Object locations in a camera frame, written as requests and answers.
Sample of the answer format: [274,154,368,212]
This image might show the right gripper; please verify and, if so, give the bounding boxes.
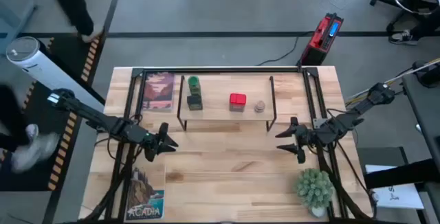
[274,116,326,165]

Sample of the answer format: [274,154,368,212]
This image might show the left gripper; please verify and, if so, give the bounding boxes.
[138,122,179,164]

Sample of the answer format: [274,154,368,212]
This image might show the dark green spice tin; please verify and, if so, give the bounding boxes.
[186,93,204,111]

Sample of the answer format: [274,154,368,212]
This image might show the red spice tin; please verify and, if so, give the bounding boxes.
[229,92,248,113]

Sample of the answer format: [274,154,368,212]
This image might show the wooden shelf black metal legs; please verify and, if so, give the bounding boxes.
[176,74,278,133]

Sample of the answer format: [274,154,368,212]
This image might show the sunset landscape postcard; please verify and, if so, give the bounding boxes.
[142,71,176,112]

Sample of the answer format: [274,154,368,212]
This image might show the potted green artificial plant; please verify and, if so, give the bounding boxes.
[295,168,336,219]

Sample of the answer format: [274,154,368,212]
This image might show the Acadia lighthouse postcard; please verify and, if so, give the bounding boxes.
[124,166,166,222]

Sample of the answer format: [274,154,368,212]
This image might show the dark grey box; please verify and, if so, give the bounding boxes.
[357,146,410,180]

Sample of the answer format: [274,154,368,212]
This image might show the red black power station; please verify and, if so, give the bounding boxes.
[300,12,344,67]

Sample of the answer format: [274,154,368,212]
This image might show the black metal beam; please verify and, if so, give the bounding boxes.
[363,157,440,190]

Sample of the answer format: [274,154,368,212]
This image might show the white paper sheet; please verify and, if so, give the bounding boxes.
[364,164,426,210]

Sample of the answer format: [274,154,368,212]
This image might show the black side desk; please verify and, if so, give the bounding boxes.
[401,74,440,175]

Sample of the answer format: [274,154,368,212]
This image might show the black hazard stripe floor mat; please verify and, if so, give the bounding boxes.
[0,36,104,192]

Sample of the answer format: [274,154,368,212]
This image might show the white tower fan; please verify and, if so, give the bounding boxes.
[5,36,106,113]

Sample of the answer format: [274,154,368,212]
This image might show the black round device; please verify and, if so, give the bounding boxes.
[411,60,440,89]

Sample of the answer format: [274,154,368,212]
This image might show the black office chair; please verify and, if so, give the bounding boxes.
[369,0,440,34]

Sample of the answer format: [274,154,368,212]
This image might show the grey metal stand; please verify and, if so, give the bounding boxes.
[0,0,39,56]

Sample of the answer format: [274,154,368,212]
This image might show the black power cable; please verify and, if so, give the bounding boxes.
[256,35,302,67]

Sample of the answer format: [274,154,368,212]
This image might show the yellow white cable bundle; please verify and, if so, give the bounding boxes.
[345,57,440,103]

